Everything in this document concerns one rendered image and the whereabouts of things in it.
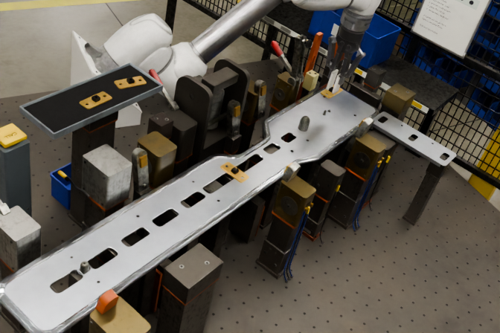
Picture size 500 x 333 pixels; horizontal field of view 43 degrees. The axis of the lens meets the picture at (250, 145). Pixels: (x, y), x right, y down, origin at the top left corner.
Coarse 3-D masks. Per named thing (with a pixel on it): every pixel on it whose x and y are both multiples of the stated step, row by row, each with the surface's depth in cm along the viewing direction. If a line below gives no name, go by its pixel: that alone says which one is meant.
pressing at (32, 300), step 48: (336, 96) 220; (288, 144) 194; (336, 144) 199; (192, 192) 169; (240, 192) 173; (96, 240) 150; (144, 240) 153; (192, 240) 157; (0, 288) 135; (48, 288) 137; (96, 288) 140
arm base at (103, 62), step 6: (90, 48) 220; (96, 48) 222; (102, 48) 224; (90, 54) 222; (96, 54) 222; (102, 54) 223; (108, 54) 222; (96, 60) 221; (102, 60) 222; (108, 60) 222; (96, 66) 218; (102, 66) 219; (108, 66) 222; (114, 66) 222; (102, 72) 219
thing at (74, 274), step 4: (72, 272) 143; (76, 272) 143; (68, 276) 144; (72, 276) 143; (76, 276) 143; (80, 276) 143; (68, 280) 145; (72, 280) 143; (76, 280) 142; (68, 284) 146; (72, 284) 144; (88, 316) 152; (80, 320) 150; (84, 320) 152; (88, 320) 153; (76, 324) 153; (80, 324) 151; (84, 324) 153; (88, 324) 154; (72, 328) 155; (76, 328) 154; (80, 328) 152; (84, 328) 154; (88, 328) 155; (72, 332) 157; (76, 332) 155; (80, 332) 154; (84, 332) 155; (88, 332) 157
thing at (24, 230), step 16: (16, 208) 145; (0, 224) 141; (16, 224) 141; (32, 224) 142; (0, 240) 143; (16, 240) 138; (32, 240) 142; (0, 256) 147; (16, 256) 141; (32, 256) 146; (0, 304) 166; (16, 320) 158
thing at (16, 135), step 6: (6, 126) 151; (12, 126) 151; (0, 132) 149; (6, 132) 149; (12, 132) 150; (18, 132) 150; (0, 138) 147; (6, 138) 148; (12, 138) 148; (18, 138) 149; (24, 138) 150; (6, 144) 146; (12, 144) 148
